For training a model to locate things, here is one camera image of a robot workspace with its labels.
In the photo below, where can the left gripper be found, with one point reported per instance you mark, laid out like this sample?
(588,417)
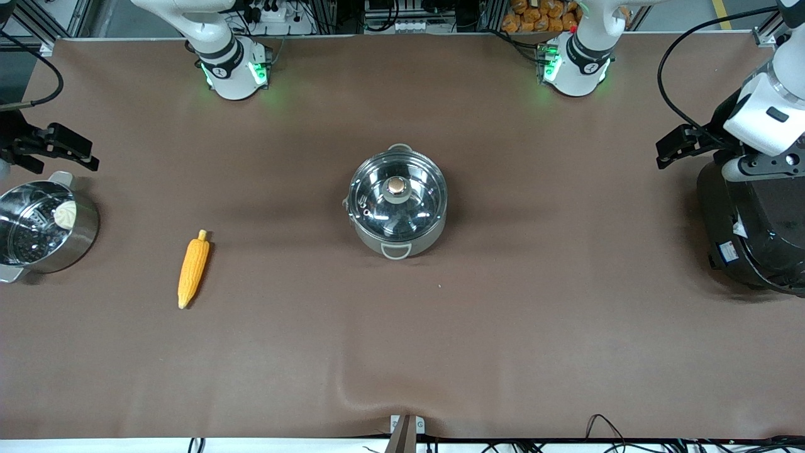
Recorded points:
(717,134)

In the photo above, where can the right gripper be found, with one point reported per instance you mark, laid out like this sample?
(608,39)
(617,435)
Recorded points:
(14,139)

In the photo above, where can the yellow corn cob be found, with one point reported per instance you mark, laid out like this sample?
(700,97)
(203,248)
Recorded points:
(193,267)

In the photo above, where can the glass pot lid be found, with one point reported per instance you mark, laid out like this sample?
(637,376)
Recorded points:
(396,189)

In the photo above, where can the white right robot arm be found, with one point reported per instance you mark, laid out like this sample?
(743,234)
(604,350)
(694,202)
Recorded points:
(229,66)

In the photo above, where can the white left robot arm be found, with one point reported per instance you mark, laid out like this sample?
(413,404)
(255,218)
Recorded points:
(582,63)

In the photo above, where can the steel steamer pot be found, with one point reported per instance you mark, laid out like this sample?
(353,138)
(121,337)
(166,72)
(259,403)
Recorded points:
(75,242)

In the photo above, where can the white steamed bun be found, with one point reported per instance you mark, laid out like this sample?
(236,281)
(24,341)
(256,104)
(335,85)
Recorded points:
(65,215)

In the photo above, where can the black rice cooker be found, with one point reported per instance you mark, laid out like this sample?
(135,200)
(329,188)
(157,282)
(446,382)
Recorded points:
(767,242)

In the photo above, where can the orange toy food pile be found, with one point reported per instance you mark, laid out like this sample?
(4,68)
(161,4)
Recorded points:
(541,17)

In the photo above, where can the white power strip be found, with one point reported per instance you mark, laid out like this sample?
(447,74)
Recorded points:
(277,14)

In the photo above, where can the white connector block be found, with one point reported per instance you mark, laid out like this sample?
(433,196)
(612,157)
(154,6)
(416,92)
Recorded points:
(393,25)

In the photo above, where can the brown table mat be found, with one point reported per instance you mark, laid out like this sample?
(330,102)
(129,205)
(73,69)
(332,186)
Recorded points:
(402,352)

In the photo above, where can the metal table clamp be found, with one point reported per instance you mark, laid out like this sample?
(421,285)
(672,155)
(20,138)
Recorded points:
(406,428)

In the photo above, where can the aluminium frame rail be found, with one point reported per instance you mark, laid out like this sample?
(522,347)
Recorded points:
(764,34)
(38,19)

